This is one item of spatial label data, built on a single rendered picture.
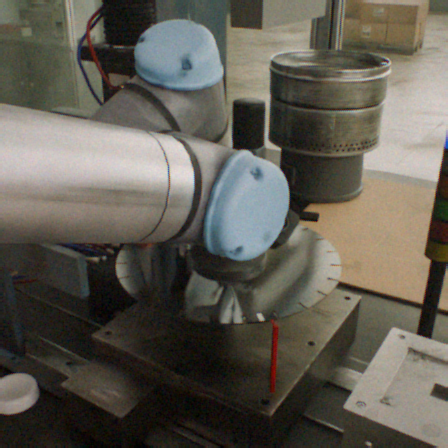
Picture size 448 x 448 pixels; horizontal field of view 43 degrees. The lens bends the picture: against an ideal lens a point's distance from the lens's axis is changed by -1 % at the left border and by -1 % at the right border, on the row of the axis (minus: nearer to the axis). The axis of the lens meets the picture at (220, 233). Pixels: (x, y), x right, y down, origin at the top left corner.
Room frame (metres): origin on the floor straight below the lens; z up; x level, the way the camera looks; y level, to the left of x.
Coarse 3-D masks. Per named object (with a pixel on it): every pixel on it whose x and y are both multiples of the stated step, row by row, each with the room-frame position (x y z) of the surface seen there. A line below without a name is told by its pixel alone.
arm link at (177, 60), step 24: (168, 24) 0.54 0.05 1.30; (192, 24) 0.54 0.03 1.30; (144, 48) 0.52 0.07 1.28; (168, 48) 0.51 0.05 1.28; (192, 48) 0.51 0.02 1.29; (216, 48) 0.52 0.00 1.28; (144, 72) 0.50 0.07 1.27; (168, 72) 0.49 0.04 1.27; (192, 72) 0.50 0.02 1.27; (216, 72) 0.52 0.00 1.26; (168, 96) 0.50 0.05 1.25; (192, 96) 0.51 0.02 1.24; (216, 96) 0.53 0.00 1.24; (192, 120) 0.51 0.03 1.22; (216, 120) 0.54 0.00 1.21
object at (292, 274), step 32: (128, 256) 0.74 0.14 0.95; (160, 256) 0.74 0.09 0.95; (288, 256) 0.74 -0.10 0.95; (320, 256) 0.74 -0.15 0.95; (128, 288) 0.65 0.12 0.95; (160, 288) 0.65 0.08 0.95; (192, 288) 0.65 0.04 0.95; (224, 288) 0.65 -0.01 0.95; (256, 288) 0.65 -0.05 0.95; (288, 288) 0.65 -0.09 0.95; (320, 288) 0.65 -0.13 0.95; (192, 320) 0.58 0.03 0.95; (224, 320) 0.58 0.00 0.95; (256, 320) 0.58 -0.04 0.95
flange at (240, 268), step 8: (192, 248) 0.75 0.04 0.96; (200, 248) 0.75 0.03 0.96; (192, 256) 0.72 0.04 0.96; (200, 256) 0.72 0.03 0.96; (208, 256) 0.72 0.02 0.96; (216, 256) 0.72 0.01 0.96; (264, 256) 0.72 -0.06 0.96; (200, 264) 0.70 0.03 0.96; (208, 264) 0.70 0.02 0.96; (216, 264) 0.70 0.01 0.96; (224, 264) 0.70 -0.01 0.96; (232, 264) 0.70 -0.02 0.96; (240, 264) 0.70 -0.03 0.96; (248, 264) 0.70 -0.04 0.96; (256, 264) 0.70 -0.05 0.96; (208, 272) 0.69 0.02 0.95; (216, 272) 0.68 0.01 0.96; (224, 272) 0.68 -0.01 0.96; (232, 272) 0.68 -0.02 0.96; (240, 272) 0.68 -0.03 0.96; (248, 272) 0.69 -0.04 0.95
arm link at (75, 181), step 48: (0, 144) 0.26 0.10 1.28; (48, 144) 0.28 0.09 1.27; (96, 144) 0.30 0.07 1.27; (144, 144) 0.33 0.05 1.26; (192, 144) 0.37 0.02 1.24; (0, 192) 0.25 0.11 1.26; (48, 192) 0.27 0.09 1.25; (96, 192) 0.29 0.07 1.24; (144, 192) 0.31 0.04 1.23; (192, 192) 0.34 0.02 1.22; (240, 192) 0.34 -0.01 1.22; (288, 192) 0.38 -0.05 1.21; (0, 240) 0.26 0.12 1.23; (48, 240) 0.28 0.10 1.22; (96, 240) 0.30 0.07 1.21; (144, 240) 0.33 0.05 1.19; (192, 240) 0.36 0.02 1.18; (240, 240) 0.34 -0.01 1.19
